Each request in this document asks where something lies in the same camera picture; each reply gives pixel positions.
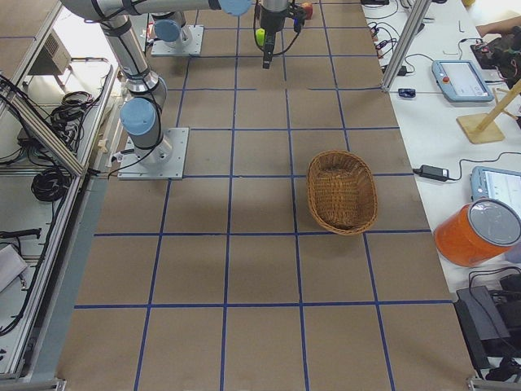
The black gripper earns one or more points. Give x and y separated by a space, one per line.
270 21

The green apple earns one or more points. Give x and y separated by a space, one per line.
260 36

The red apple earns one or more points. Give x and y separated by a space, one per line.
308 9

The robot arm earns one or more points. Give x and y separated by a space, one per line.
141 115
170 27

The woven wicker basket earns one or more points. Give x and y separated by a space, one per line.
341 192

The blue teach pendant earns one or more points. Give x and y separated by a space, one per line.
460 81

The black power adapter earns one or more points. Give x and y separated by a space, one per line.
432 172

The wooden stand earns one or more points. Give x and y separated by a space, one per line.
481 128

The orange plastic bucket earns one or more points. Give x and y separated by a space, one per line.
478 232

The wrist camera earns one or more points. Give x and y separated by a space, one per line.
299 15

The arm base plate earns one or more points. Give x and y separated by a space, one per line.
191 49
166 161

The aluminium frame post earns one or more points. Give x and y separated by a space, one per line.
411 27

